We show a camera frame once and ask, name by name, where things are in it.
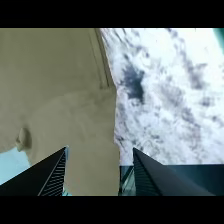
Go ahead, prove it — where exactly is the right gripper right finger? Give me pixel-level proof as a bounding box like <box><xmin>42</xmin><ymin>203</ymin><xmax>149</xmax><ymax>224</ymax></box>
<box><xmin>132</xmin><ymin>147</ymin><xmax>215</xmax><ymax>197</ymax></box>

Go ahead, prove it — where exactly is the brown T-shirt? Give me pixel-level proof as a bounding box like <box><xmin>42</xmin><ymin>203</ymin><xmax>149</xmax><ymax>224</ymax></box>
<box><xmin>0</xmin><ymin>27</ymin><xmax>122</xmax><ymax>197</ymax></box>

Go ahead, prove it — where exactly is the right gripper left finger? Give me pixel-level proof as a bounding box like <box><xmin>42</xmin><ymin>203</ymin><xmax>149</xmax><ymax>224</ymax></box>
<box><xmin>0</xmin><ymin>146</ymin><xmax>68</xmax><ymax>197</ymax></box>

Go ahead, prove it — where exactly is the green T-shirt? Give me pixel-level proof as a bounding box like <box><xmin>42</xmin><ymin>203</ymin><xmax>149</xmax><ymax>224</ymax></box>
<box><xmin>213</xmin><ymin>27</ymin><xmax>224</xmax><ymax>54</ymax></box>

